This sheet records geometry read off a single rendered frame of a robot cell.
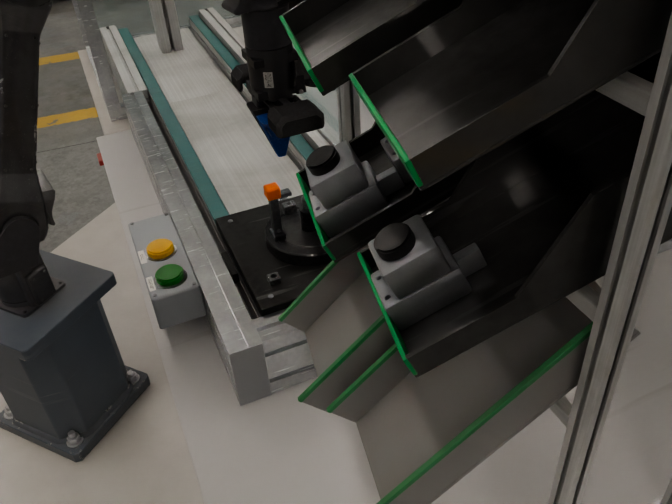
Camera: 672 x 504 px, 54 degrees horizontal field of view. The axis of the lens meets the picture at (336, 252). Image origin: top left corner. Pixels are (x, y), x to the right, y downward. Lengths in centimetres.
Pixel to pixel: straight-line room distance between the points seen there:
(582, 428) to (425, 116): 28
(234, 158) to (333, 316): 63
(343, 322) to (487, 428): 26
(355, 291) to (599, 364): 34
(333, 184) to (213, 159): 78
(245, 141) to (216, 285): 51
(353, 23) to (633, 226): 28
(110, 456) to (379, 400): 38
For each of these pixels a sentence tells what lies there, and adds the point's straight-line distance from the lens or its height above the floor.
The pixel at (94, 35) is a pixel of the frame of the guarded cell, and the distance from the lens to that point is 165.
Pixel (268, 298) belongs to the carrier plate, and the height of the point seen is 97.
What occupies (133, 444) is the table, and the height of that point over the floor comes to 86.
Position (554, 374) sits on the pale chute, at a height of 116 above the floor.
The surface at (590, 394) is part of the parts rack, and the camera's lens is 53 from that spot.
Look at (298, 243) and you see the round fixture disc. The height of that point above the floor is 99.
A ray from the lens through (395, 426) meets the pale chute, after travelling 67.
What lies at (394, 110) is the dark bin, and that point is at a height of 136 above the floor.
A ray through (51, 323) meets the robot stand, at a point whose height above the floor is 106.
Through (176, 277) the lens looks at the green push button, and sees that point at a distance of 96.
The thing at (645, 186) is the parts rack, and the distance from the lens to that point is 42.
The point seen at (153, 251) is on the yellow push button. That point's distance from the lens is 102.
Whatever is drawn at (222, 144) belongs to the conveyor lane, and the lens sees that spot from 139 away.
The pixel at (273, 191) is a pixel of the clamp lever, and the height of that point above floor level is 107.
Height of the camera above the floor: 155
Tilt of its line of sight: 38 degrees down
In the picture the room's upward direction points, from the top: 4 degrees counter-clockwise
